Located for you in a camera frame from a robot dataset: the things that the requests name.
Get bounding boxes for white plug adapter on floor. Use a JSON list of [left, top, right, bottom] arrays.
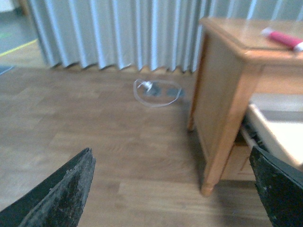
[[142, 81, 152, 90]]

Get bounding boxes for black drawer slide rail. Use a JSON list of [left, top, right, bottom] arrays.
[[242, 117, 268, 152]]

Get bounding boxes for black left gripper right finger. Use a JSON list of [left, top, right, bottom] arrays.
[[250, 146, 303, 227]]

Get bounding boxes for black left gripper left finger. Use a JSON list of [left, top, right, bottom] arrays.
[[0, 148, 96, 227]]

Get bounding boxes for light blue-grey curtain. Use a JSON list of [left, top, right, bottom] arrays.
[[28, 0, 303, 71]]

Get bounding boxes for open metal floor socket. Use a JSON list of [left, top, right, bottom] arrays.
[[143, 83, 161, 97]]

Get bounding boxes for closed metal floor socket cover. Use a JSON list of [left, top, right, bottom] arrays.
[[166, 88, 185, 98]]

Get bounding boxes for wooden drawer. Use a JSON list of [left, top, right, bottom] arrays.
[[221, 144, 255, 181], [245, 103, 303, 171]]

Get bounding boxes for white charging cable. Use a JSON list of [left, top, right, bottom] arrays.
[[133, 79, 182, 108]]

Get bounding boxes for pink marker with white caps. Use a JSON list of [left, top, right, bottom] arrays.
[[261, 27, 303, 52]]

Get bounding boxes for wooden nightstand cabinet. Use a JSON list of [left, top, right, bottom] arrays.
[[187, 17, 303, 196]]

